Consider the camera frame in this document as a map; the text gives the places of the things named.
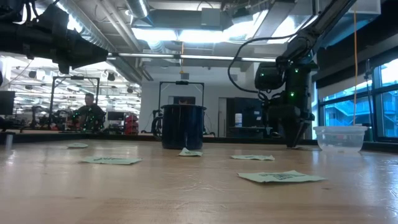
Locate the black monitor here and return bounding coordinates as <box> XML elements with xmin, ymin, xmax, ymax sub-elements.
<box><xmin>0</xmin><ymin>90</ymin><xmax>16</xmax><ymax>116</ymax></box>

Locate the black background rig frame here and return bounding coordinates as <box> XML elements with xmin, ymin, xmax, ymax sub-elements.
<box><xmin>158</xmin><ymin>80</ymin><xmax>205</xmax><ymax>106</ymax></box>
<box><xmin>51</xmin><ymin>75</ymin><xmax>101</xmax><ymax>131</ymax></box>

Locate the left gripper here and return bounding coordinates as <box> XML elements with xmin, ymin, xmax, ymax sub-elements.
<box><xmin>52</xmin><ymin>27</ymin><xmax>109</xmax><ymax>75</ymax></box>

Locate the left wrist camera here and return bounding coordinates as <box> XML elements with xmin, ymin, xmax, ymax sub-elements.
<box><xmin>43</xmin><ymin>4</ymin><xmax>70</xmax><ymax>34</ymax></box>

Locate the black mug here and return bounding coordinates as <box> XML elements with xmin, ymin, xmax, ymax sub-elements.
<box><xmin>151</xmin><ymin>104</ymin><xmax>207</xmax><ymax>151</ymax></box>

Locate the black cabinet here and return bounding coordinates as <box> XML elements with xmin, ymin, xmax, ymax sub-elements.
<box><xmin>226</xmin><ymin>96</ymin><xmax>265</xmax><ymax>138</ymax></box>

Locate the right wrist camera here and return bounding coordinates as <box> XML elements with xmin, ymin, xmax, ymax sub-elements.
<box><xmin>254</xmin><ymin>62</ymin><xmax>287</xmax><ymax>91</ymax></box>

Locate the black aluminium table frame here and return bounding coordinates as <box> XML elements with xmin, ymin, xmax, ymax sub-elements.
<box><xmin>0</xmin><ymin>129</ymin><xmax>398</xmax><ymax>153</ymax></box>

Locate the red tool box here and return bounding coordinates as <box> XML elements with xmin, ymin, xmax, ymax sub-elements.
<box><xmin>124</xmin><ymin>114</ymin><xmax>140</xmax><ymax>135</ymax></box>

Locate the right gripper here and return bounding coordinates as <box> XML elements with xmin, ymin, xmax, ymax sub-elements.
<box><xmin>267</xmin><ymin>101</ymin><xmax>315</xmax><ymax>147</ymax></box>

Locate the long ceiling light strip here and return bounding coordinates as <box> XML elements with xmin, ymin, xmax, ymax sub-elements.
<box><xmin>107</xmin><ymin>52</ymin><xmax>277</xmax><ymax>62</ymax></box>

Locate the clear cup right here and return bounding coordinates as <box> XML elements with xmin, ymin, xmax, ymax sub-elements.
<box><xmin>313</xmin><ymin>125</ymin><xmax>368</xmax><ymax>153</ymax></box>

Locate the silver air duct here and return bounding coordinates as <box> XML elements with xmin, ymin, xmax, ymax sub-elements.
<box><xmin>58</xmin><ymin>0</ymin><xmax>150</xmax><ymax>82</ymax></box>

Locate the grey ceiling box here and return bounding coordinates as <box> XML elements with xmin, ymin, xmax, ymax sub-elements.
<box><xmin>200</xmin><ymin>7</ymin><xmax>222</xmax><ymax>27</ymax></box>

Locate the large glass window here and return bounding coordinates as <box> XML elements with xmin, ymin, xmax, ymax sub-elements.
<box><xmin>318</xmin><ymin>57</ymin><xmax>398</xmax><ymax>142</ymax></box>

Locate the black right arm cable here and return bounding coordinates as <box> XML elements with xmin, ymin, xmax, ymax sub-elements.
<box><xmin>228</xmin><ymin>33</ymin><xmax>301</xmax><ymax>94</ymax></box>

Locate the person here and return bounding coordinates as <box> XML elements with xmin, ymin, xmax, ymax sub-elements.
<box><xmin>73</xmin><ymin>92</ymin><xmax>106</xmax><ymax>131</ymax></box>

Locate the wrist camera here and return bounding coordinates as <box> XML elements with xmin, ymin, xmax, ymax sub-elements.
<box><xmin>254</xmin><ymin>62</ymin><xmax>287</xmax><ymax>91</ymax></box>
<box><xmin>43</xmin><ymin>4</ymin><xmax>70</xmax><ymax>34</ymax></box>

